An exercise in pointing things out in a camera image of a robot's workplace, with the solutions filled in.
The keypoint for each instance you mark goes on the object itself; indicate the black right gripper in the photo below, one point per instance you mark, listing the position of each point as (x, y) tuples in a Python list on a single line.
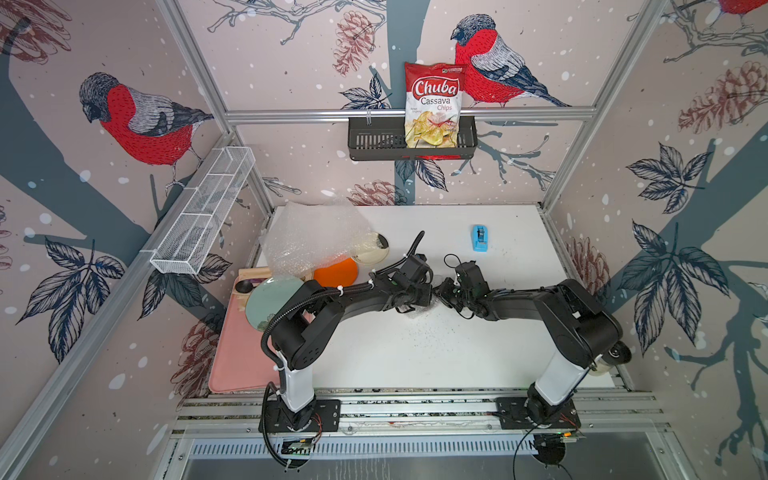
[(445, 286)]

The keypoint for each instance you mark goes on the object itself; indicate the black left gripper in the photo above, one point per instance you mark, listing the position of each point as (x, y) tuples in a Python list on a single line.
[(427, 291)]

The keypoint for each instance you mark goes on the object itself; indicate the clear bubble wrap sheet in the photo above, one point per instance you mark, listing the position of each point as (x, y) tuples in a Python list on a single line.
[(425, 296)]

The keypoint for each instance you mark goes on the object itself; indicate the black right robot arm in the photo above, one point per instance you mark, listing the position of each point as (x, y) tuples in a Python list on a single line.
[(584, 333)]

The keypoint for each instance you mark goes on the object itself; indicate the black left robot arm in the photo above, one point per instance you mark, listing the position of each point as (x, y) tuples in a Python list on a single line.
[(300, 331)]

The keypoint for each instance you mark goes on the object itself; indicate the cream plate with dark spot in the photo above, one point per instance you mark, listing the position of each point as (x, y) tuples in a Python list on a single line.
[(372, 251)]

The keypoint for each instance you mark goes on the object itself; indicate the blue tape dispenser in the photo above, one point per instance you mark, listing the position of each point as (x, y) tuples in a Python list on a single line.
[(479, 238)]

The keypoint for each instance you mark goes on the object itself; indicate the orange plastic plate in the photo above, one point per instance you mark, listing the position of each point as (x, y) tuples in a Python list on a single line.
[(343, 273)]

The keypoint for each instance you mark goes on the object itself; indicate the mint green floral plate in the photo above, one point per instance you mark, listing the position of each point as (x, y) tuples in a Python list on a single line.
[(267, 299)]

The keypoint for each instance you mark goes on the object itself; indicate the pink plastic tray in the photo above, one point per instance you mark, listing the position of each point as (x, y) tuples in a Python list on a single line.
[(239, 364)]

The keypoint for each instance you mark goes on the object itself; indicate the Chuba cassava chips bag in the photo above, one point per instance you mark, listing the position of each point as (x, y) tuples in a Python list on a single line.
[(432, 106)]

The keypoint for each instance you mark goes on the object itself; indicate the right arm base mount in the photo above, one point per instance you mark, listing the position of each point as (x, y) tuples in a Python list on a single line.
[(519, 413)]

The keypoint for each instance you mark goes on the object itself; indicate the black wire wall basket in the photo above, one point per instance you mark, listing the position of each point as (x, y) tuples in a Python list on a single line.
[(383, 139)]

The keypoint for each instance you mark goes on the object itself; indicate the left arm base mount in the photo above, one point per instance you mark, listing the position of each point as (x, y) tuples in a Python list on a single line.
[(318, 415)]

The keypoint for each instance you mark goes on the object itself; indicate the white wire mesh shelf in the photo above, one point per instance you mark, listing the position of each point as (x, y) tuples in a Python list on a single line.
[(192, 235)]

